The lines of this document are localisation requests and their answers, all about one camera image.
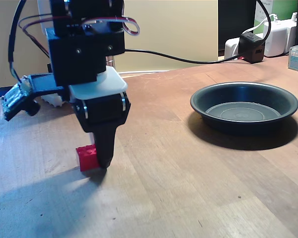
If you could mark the green and white box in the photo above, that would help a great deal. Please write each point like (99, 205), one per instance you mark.
(280, 10)

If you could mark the dark round metal pan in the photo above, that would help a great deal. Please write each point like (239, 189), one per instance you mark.
(243, 114)

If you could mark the red lego block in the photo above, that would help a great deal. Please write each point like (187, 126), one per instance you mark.
(87, 158)

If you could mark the white power strip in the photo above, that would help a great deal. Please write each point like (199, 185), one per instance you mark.
(232, 48)

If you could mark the chrome shelf pole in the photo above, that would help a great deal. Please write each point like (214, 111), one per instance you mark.
(110, 60)

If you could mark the black panel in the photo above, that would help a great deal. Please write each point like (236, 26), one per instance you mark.
(236, 19)

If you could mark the black cube charger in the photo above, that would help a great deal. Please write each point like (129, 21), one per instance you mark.
(252, 48)

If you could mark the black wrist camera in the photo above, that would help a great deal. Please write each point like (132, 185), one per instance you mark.
(15, 99)

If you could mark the white power adapter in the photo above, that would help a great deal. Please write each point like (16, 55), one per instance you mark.
(292, 34)
(275, 39)

